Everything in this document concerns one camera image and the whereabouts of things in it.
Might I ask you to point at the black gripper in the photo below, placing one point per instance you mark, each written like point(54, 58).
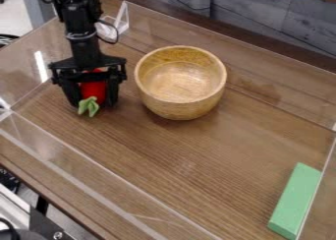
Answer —
point(87, 66)

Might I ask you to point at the red felt strawberry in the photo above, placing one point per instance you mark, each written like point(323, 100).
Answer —
point(94, 95)

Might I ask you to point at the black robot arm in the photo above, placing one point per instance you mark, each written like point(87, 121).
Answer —
point(79, 14)

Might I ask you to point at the light wooden bowl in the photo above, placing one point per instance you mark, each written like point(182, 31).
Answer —
point(180, 81)

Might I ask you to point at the green rectangular block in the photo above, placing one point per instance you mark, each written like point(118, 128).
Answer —
point(292, 206)

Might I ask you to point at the clear acrylic corner bracket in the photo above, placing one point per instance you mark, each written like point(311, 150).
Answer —
point(111, 27)

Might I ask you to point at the clear acrylic enclosure wall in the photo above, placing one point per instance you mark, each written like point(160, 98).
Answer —
point(142, 178)

